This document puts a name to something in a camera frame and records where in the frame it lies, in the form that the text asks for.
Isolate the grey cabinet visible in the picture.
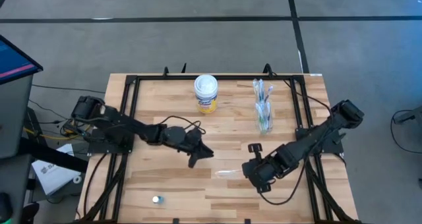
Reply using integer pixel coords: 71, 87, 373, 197
0, 74, 34, 159

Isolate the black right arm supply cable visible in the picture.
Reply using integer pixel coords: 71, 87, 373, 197
272, 71, 334, 113

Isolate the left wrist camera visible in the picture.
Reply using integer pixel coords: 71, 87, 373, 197
186, 127, 202, 143

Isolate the purple toothbrush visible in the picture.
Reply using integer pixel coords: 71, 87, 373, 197
264, 84, 274, 119

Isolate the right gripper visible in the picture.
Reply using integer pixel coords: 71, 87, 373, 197
242, 143, 283, 194

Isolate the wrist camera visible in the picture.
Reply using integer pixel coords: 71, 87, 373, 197
256, 161, 276, 181
186, 127, 202, 143

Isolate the black floor cable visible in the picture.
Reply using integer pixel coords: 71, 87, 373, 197
390, 109, 422, 155
31, 83, 107, 96

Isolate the clear acrylic organizer box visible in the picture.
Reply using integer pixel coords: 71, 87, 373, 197
253, 97, 275, 135

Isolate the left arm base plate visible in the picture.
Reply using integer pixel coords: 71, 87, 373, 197
87, 128, 135, 154

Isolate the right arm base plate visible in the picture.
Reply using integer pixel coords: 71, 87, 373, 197
295, 126, 344, 155

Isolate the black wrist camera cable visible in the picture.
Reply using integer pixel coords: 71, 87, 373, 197
259, 157, 309, 206
157, 115, 207, 135

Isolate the blue monitor screen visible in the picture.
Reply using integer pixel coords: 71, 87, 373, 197
0, 34, 44, 86

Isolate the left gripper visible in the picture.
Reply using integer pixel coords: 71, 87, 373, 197
163, 126, 214, 169

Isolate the Lysol wipes canister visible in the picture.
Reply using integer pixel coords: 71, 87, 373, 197
193, 74, 219, 115

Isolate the green toothbrush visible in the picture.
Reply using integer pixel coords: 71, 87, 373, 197
260, 101, 274, 134
256, 100, 271, 134

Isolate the black left wrist camera cable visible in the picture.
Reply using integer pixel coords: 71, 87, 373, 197
157, 115, 207, 135

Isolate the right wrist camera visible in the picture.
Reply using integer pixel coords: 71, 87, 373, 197
256, 161, 276, 181

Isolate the white paper booklet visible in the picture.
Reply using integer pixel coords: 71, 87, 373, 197
31, 143, 82, 196

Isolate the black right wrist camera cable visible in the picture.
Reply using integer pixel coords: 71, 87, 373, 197
259, 157, 309, 206

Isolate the black aluminium table frame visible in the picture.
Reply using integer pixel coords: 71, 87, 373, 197
77, 63, 363, 224

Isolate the yellow floor cable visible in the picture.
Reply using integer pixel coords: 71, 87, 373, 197
22, 126, 92, 142

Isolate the grey stand leg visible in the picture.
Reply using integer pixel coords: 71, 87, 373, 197
393, 104, 422, 125

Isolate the black stand leg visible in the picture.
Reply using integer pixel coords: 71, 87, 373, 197
18, 136, 89, 173

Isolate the teal toothbrush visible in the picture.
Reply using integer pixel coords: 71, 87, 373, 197
257, 78, 266, 119

